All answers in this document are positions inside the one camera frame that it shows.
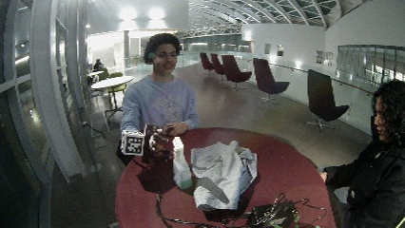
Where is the white marker cube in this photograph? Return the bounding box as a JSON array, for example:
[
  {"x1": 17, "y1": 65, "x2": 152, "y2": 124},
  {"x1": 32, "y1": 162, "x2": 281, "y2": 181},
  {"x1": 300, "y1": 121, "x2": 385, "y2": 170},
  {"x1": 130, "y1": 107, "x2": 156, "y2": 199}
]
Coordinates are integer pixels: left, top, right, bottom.
[{"x1": 120, "y1": 129, "x2": 146, "y2": 157}]

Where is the white round side table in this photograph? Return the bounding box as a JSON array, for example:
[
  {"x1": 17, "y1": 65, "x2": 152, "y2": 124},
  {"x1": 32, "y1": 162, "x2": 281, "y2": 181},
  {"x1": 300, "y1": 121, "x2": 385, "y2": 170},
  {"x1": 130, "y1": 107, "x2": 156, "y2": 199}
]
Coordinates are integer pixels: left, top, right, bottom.
[{"x1": 89, "y1": 75, "x2": 134, "y2": 119}]

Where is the crumpled white cloth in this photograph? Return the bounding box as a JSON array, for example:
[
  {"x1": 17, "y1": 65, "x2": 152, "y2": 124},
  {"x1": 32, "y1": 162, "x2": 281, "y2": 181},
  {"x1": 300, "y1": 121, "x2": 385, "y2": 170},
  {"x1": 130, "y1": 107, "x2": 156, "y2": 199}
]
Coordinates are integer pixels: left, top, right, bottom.
[{"x1": 189, "y1": 141, "x2": 260, "y2": 212}]

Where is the black cable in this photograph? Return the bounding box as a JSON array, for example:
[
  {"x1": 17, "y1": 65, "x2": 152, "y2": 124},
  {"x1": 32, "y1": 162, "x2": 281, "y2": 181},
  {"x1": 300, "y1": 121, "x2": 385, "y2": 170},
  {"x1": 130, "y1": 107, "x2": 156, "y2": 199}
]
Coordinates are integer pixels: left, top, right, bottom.
[{"x1": 154, "y1": 193, "x2": 250, "y2": 228}]

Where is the wall handrail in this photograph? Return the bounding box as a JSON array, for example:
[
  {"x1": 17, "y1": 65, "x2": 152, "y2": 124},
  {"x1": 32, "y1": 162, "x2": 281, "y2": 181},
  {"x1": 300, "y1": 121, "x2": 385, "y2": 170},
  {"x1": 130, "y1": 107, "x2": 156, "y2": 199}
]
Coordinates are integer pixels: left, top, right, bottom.
[{"x1": 269, "y1": 62, "x2": 374, "y2": 95}]

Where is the glass window panel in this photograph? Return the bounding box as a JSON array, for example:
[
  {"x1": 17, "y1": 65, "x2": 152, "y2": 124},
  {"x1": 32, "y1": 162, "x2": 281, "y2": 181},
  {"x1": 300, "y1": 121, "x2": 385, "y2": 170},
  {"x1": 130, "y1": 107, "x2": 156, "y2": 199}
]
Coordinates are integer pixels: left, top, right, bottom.
[{"x1": 335, "y1": 44, "x2": 405, "y2": 86}]

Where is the black electronics box with wires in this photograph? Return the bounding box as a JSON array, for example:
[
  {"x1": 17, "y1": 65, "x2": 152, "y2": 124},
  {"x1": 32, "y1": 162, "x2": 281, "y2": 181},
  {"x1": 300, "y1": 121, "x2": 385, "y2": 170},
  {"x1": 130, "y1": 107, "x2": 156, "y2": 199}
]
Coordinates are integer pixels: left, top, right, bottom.
[{"x1": 245, "y1": 199, "x2": 301, "y2": 228}]

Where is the green chair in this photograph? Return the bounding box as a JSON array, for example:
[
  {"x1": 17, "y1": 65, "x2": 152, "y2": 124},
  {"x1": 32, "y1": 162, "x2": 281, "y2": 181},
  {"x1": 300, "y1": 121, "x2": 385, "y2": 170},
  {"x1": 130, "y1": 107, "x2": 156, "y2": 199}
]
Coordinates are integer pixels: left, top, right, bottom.
[
  {"x1": 97, "y1": 68, "x2": 110, "y2": 82},
  {"x1": 106, "y1": 71, "x2": 128, "y2": 103}
]

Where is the the person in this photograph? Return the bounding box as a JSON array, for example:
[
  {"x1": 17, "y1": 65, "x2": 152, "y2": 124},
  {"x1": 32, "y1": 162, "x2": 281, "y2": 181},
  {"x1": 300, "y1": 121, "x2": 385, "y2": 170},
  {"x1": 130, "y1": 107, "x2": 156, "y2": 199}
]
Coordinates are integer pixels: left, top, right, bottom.
[{"x1": 116, "y1": 32, "x2": 202, "y2": 166}]

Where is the dark red lounge chair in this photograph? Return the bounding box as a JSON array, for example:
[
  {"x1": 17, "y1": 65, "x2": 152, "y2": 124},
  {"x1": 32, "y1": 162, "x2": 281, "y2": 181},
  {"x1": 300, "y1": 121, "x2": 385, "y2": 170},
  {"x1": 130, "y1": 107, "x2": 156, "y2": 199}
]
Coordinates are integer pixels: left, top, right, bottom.
[
  {"x1": 209, "y1": 53, "x2": 226, "y2": 77},
  {"x1": 252, "y1": 57, "x2": 292, "y2": 104},
  {"x1": 220, "y1": 54, "x2": 253, "y2": 91},
  {"x1": 306, "y1": 68, "x2": 350, "y2": 132},
  {"x1": 198, "y1": 52, "x2": 216, "y2": 76}
]

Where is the white curved pillar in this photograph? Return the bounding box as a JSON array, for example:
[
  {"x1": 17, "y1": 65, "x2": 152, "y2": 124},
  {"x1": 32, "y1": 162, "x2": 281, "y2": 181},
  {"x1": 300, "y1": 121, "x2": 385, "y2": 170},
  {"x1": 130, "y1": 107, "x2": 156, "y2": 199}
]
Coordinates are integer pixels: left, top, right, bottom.
[{"x1": 28, "y1": 0, "x2": 88, "y2": 179}]

